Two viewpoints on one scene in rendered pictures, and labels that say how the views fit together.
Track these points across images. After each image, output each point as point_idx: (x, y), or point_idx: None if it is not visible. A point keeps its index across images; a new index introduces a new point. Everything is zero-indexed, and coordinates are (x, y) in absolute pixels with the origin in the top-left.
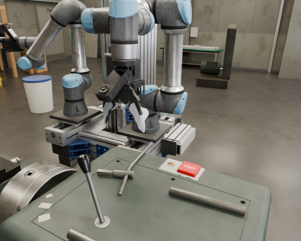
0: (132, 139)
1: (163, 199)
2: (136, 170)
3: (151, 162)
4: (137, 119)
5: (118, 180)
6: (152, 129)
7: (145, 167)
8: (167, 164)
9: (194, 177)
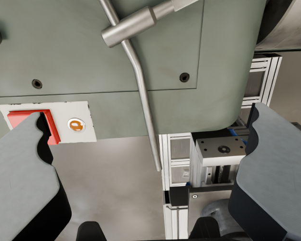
0: (233, 182)
1: None
2: (120, 67)
3: (113, 111)
4: (12, 143)
5: (131, 6)
6: (208, 213)
7: (113, 91)
8: (80, 120)
9: (8, 111)
